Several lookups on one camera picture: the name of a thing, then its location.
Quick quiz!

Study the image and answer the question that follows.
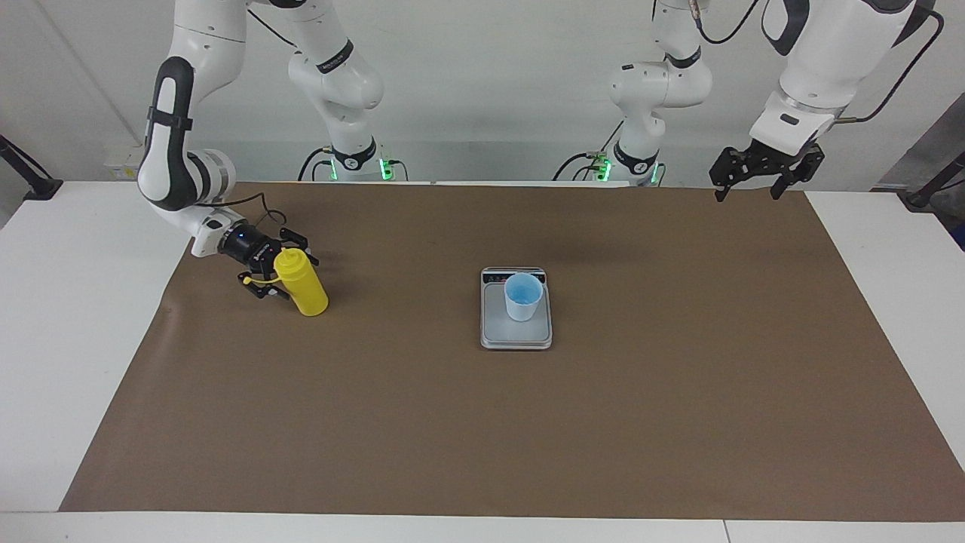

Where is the dark grey slanted panel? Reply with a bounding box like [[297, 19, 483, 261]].
[[875, 98, 965, 193]]

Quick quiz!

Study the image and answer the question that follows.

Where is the silver digital kitchen scale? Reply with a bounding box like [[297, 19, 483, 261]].
[[479, 266, 553, 351]]

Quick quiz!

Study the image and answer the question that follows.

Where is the brown paper table mat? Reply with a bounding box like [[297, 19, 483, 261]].
[[59, 181, 965, 523]]

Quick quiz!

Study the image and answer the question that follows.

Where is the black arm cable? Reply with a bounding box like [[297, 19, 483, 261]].
[[697, 0, 945, 123], [204, 192, 284, 235]]

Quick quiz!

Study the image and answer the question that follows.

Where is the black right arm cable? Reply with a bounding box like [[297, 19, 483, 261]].
[[204, 192, 284, 235]]

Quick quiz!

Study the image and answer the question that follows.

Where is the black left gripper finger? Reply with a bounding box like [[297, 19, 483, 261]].
[[709, 147, 749, 203], [769, 146, 827, 201]]

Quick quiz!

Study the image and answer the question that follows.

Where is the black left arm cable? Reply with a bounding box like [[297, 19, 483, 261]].
[[697, 0, 945, 123]]

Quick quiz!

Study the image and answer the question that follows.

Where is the black base cable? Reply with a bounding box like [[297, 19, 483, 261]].
[[553, 117, 626, 182], [298, 146, 336, 182]]

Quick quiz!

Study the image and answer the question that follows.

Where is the yellow squeeze bottle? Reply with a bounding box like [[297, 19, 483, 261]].
[[243, 247, 329, 318]]

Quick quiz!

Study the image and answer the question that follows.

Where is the white wall power outlet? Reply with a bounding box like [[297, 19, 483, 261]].
[[104, 146, 146, 180]]

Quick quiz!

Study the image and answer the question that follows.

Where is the light blue plastic cup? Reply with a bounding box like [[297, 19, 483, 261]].
[[504, 273, 544, 323]]

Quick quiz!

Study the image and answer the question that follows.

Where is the black clamp mount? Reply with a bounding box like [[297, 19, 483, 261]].
[[0, 134, 63, 201], [905, 151, 965, 210]]

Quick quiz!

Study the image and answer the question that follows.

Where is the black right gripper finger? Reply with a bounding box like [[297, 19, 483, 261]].
[[279, 226, 320, 266], [237, 270, 292, 302]]

